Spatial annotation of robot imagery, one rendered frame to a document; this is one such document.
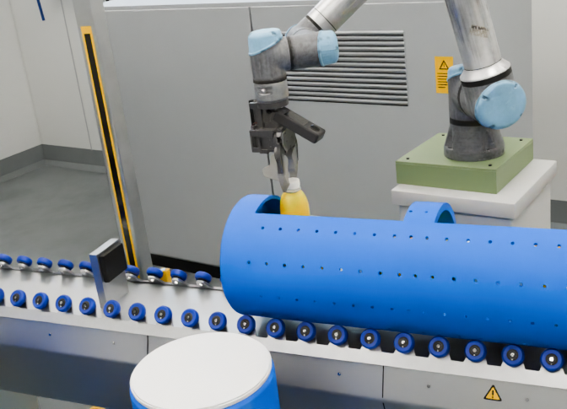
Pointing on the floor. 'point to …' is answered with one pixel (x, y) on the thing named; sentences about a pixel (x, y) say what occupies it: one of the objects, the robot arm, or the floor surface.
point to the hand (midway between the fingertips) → (291, 183)
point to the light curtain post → (111, 125)
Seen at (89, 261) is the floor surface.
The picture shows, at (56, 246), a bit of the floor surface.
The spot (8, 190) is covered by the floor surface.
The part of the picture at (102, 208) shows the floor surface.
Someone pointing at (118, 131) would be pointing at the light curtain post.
